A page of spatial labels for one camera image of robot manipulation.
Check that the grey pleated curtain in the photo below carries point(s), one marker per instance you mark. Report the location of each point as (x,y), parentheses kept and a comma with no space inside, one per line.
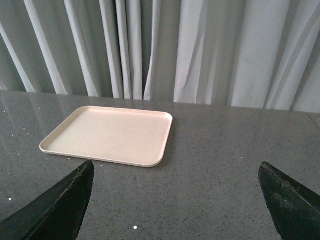
(262,54)

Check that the beige rectangular plastic tray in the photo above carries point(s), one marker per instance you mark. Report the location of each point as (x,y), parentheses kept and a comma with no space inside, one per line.
(109,134)

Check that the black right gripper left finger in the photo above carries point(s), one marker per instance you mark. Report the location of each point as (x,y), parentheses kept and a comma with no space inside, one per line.
(57,214)

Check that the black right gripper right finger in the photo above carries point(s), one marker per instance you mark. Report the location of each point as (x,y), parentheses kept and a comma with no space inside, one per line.
(294,208)

